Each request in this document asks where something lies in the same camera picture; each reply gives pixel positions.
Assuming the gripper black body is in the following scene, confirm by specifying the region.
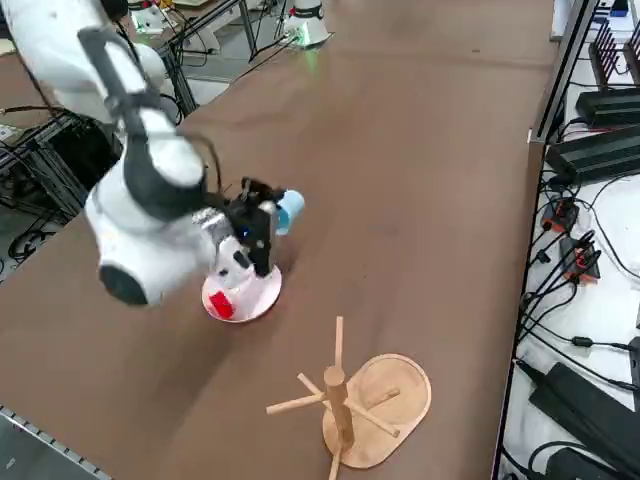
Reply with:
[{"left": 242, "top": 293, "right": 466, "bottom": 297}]
[{"left": 222, "top": 195, "right": 277, "bottom": 279}]

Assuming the blue plastic cup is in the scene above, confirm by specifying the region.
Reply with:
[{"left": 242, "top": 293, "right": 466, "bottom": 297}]
[{"left": 272, "top": 188, "right": 306, "bottom": 237}]

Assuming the red block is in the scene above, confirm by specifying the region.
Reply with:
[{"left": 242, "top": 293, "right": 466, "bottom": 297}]
[{"left": 208, "top": 291, "right": 236, "bottom": 319}]

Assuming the pink round plate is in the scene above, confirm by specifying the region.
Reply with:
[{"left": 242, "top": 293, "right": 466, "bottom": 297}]
[{"left": 201, "top": 263, "right": 283, "bottom": 324}]

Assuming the black orange adapter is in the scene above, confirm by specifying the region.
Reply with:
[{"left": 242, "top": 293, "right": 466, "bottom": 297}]
[
  {"left": 558, "top": 235, "right": 602, "bottom": 286},
  {"left": 541, "top": 198, "right": 580, "bottom": 234}
]

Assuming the black power supply brick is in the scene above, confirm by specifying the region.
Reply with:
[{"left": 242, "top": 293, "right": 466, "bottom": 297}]
[
  {"left": 528, "top": 362, "right": 640, "bottom": 469},
  {"left": 574, "top": 87, "right": 640, "bottom": 127},
  {"left": 544, "top": 124, "right": 640, "bottom": 184}
]

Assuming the dark peg rack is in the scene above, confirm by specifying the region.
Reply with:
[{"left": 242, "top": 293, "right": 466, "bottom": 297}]
[{"left": 588, "top": 22, "right": 640, "bottom": 90}]

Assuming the aluminium rail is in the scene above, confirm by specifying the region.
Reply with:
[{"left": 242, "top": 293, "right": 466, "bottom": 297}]
[{"left": 0, "top": 404, "right": 109, "bottom": 480}]

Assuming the aluminium frame post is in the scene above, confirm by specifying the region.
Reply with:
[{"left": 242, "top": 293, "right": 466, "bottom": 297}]
[{"left": 527, "top": 0, "right": 601, "bottom": 146}]

